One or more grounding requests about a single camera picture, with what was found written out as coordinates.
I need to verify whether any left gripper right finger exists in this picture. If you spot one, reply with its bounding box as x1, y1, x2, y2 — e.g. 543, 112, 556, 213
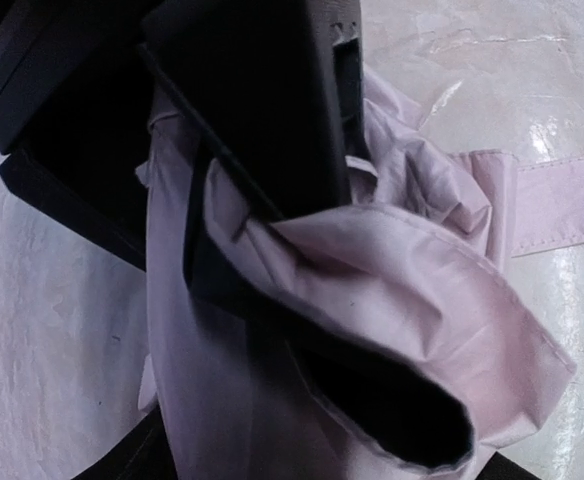
141, 1, 362, 220

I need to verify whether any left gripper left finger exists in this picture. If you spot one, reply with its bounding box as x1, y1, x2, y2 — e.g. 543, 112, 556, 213
0, 127, 150, 271

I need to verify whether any pink and black folding umbrella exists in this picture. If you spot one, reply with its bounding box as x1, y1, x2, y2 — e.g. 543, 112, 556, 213
134, 64, 584, 480

